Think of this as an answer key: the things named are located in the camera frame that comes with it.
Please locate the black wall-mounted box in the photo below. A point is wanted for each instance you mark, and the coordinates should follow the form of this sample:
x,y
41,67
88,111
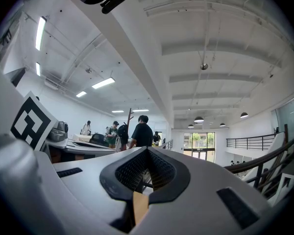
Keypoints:
x,y
16,77

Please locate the black hanging bag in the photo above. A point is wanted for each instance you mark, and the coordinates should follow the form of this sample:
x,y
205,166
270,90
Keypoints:
x,y
123,133

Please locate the round metal ceiling fixture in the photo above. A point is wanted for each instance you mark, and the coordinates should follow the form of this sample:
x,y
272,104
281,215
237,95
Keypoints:
x,y
88,70
204,66

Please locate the black dome pendant lamp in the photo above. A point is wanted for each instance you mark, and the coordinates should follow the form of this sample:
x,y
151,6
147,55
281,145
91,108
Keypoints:
x,y
222,125
244,115
190,126
199,119

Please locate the black head-worn camera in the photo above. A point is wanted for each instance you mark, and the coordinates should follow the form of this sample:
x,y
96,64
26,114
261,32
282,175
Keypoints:
x,y
114,3

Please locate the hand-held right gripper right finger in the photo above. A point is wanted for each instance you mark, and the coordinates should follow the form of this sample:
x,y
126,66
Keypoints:
x,y
201,192

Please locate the dark curved handrail railing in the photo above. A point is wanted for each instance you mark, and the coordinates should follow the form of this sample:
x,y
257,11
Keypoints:
x,y
247,165

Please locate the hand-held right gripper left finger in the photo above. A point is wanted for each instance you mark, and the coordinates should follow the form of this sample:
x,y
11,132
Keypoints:
x,y
83,180

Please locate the wooden coat rack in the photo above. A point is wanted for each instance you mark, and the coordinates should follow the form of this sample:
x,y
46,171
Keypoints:
x,y
129,114

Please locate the black balcony railing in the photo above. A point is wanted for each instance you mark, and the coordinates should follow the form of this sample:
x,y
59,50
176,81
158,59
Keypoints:
x,y
247,138

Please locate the black office chair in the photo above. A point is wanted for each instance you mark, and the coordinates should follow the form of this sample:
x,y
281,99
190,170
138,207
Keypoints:
x,y
98,139

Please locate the white framed side table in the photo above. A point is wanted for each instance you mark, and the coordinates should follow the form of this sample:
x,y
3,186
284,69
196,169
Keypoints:
x,y
291,175

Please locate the glass entrance door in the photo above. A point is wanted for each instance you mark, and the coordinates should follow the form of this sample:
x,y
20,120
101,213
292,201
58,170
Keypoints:
x,y
198,143

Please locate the long ceiling tube light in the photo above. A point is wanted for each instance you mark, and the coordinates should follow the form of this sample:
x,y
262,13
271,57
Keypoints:
x,y
117,111
103,83
140,110
81,94
41,33
38,69

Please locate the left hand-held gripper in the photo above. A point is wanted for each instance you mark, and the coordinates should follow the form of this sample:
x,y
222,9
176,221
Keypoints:
x,y
31,121

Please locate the white staircase side panel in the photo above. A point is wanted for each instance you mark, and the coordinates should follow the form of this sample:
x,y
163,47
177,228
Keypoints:
x,y
279,141

